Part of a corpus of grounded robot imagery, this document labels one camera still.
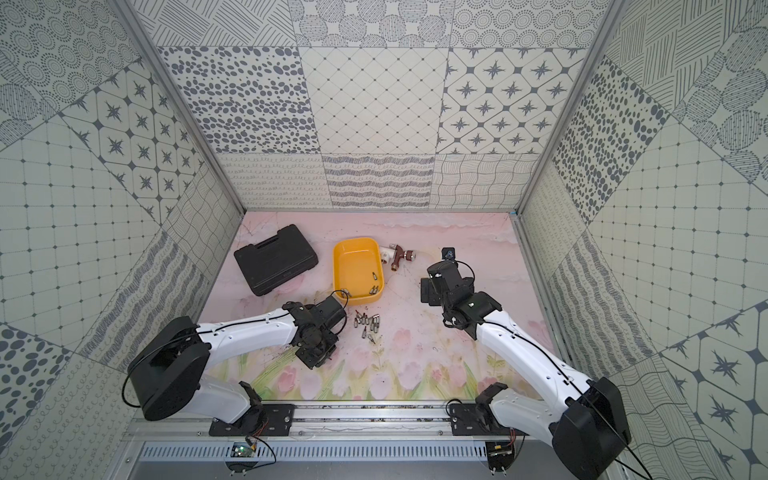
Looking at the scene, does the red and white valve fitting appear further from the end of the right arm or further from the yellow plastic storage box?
the end of the right arm

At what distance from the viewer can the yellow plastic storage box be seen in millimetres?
973

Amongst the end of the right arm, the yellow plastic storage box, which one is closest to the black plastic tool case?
the yellow plastic storage box

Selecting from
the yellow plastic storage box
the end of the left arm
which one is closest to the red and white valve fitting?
the yellow plastic storage box

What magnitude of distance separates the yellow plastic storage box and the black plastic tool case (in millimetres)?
100

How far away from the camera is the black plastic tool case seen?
0.97 m

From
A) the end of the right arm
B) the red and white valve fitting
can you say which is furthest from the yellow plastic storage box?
the end of the right arm

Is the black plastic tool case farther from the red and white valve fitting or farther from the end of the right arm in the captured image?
the end of the right arm

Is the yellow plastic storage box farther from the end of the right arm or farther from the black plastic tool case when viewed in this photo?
the end of the right arm

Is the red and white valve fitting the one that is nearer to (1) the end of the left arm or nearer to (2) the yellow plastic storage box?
(2) the yellow plastic storage box
